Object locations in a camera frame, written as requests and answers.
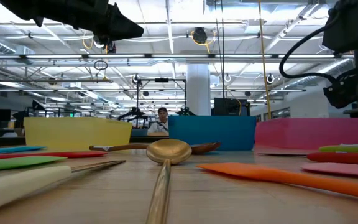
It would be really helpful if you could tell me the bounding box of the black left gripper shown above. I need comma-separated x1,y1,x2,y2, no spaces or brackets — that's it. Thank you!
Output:
0,0,145,44

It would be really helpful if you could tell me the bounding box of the gold metal spoon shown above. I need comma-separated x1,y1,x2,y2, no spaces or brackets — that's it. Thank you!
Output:
144,138,193,224

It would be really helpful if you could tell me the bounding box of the red silicone spatula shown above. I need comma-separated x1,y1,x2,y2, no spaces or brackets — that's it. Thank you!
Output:
0,151,109,163

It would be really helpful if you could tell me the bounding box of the brown wooden spoon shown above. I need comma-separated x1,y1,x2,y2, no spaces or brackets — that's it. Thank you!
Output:
88,141,222,156

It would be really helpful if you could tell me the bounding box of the blue silicone spatula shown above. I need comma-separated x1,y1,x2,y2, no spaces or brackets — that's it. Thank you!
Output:
0,145,48,156

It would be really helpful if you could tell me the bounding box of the green silicone spatula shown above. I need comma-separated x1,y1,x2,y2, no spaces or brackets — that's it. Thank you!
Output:
0,155,68,174

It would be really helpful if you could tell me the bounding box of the cream handled knife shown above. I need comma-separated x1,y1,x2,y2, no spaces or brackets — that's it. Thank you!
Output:
0,159,127,215

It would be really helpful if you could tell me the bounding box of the orange silicone spatula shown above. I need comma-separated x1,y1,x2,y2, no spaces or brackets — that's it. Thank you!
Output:
196,162,358,202

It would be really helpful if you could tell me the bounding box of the green handled spoon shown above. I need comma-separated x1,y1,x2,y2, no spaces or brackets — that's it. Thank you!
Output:
318,144,358,153

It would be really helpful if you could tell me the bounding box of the red spoon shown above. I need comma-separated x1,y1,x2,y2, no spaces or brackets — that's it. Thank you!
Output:
306,151,358,166

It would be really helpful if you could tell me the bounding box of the long ceiling light bar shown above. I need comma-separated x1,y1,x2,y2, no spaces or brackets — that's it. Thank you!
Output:
0,53,356,60

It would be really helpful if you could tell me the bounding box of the white building column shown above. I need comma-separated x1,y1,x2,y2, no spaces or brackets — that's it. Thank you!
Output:
186,63,211,116

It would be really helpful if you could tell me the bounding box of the person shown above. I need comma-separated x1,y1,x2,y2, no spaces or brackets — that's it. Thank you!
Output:
147,106,170,136

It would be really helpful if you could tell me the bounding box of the yellow translucent plastic bin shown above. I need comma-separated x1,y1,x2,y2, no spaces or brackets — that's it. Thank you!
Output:
23,116,133,152

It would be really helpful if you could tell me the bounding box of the black cabinet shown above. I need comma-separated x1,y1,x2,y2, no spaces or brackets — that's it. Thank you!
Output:
213,97,250,117

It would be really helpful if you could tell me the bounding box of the blue plastic bin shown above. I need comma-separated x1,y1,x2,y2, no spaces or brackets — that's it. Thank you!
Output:
168,115,257,152

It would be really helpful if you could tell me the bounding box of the pink plastic bin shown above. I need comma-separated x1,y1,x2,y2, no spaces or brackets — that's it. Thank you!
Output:
254,117,358,151

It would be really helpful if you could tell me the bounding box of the black ceiling cable reel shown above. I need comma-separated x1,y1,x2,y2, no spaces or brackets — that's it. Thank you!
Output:
104,39,117,54
192,27,209,45

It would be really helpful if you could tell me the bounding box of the black gantry frame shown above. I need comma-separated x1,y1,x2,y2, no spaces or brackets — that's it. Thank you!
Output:
135,77,188,128

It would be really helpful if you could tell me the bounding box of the yellow hanging cable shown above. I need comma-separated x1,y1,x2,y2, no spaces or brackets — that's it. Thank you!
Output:
257,0,272,121

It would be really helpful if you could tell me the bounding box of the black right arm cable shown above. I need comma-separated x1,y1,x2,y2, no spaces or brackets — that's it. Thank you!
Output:
278,24,338,85

